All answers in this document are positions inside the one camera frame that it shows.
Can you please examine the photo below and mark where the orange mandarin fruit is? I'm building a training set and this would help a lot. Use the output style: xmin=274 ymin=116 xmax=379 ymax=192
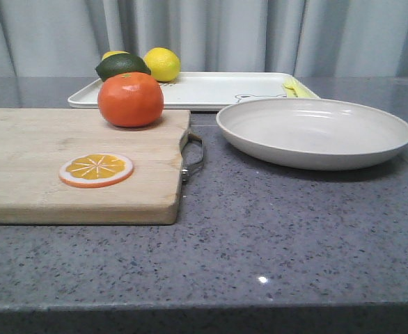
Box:
xmin=97 ymin=72 xmax=164 ymax=127

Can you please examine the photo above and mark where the beige round plate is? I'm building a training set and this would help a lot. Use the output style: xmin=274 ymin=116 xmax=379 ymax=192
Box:
xmin=216 ymin=98 xmax=408 ymax=171

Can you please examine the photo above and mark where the white rectangular tray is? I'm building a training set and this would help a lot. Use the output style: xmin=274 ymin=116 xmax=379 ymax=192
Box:
xmin=67 ymin=71 xmax=322 ymax=112

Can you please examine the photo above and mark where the orange slice toy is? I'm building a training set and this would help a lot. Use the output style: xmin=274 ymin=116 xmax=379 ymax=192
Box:
xmin=58 ymin=153 xmax=134 ymax=189

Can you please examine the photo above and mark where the yellow lemon right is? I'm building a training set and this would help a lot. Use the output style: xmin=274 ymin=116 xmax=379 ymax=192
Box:
xmin=143 ymin=47 xmax=181 ymax=82

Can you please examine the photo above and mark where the yellow-green plastic fork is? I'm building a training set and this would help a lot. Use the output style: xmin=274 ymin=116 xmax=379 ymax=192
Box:
xmin=283 ymin=78 xmax=304 ymax=97

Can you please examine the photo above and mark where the yellow-green plastic knife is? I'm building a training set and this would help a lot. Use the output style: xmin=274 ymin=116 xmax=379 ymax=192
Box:
xmin=292 ymin=78 xmax=319 ymax=98

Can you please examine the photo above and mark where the green lime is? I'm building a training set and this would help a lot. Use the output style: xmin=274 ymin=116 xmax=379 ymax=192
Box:
xmin=95 ymin=53 xmax=151 ymax=81

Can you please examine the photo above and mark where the yellow lemon behind lime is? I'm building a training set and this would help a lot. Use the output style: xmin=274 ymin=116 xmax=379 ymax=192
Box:
xmin=102 ymin=50 xmax=127 ymax=60

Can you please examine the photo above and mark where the wooden cutting board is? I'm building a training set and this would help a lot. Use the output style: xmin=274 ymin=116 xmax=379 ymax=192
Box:
xmin=0 ymin=109 xmax=190 ymax=225

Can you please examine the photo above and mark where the grey curtain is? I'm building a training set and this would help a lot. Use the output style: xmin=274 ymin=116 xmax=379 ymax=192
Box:
xmin=0 ymin=1 xmax=408 ymax=77

